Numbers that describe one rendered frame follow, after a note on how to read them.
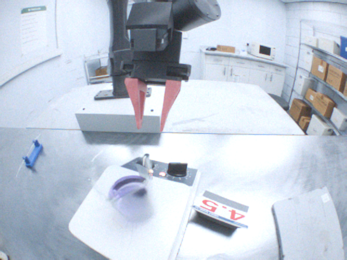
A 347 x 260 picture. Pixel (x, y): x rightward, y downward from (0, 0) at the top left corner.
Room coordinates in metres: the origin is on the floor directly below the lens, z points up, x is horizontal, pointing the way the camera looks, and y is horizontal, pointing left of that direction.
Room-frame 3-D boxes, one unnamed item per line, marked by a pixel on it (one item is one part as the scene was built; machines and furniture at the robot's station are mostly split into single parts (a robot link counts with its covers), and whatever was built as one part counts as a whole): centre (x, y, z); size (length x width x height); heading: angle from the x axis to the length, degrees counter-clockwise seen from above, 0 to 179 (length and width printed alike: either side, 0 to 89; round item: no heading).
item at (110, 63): (0.46, 0.16, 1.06); 0.09 x 0.06 x 0.06; 128
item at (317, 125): (1.18, -2.16, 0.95); 1.43 x 0.41 x 1.90; 175
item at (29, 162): (0.21, 0.45, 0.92); 0.10 x 0.03 x 0.04; 10
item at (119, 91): (0.47, 0.17, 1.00); 0.20 x 0.07 x 0.08; 93
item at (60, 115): (0.58, 0.11, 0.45); 1.20 x 0.48 x 0.90; 85
